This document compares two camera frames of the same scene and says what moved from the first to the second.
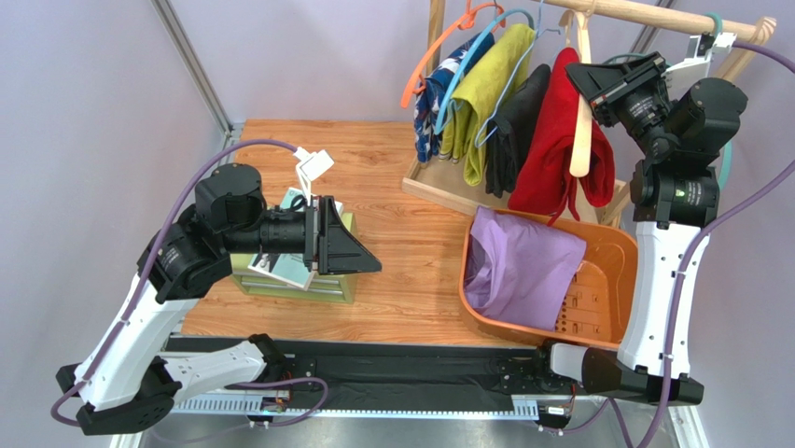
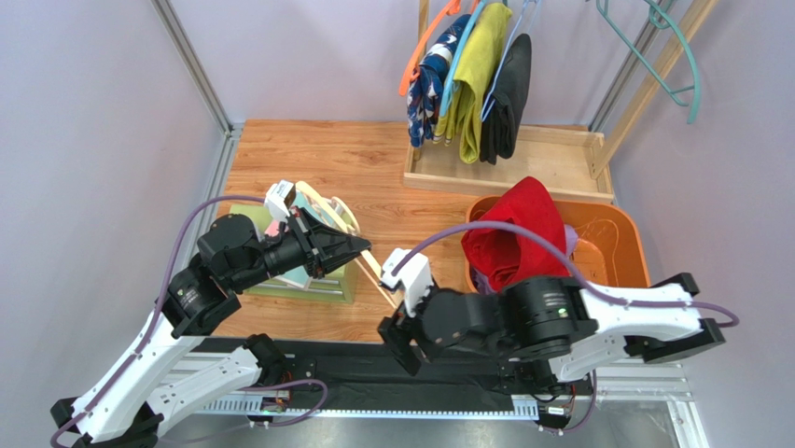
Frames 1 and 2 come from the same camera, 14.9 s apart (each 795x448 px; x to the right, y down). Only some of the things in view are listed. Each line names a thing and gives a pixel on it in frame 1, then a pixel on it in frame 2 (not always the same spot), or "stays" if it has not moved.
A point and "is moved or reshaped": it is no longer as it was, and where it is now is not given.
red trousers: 541,180 to 504,253
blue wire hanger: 540,33 to 502,56
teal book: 290,268 stays
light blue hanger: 522,11 to 455,58
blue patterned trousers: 434,92 to 425,91
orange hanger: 416,81 to 411,72
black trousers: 509,133 to 503,120
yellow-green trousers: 502,61 stays
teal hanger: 720,19 to 662,21
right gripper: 606,99 to 404,335
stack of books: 341,288 stays
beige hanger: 580,139 is moved or reshaped
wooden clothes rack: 440,176 to 561,161
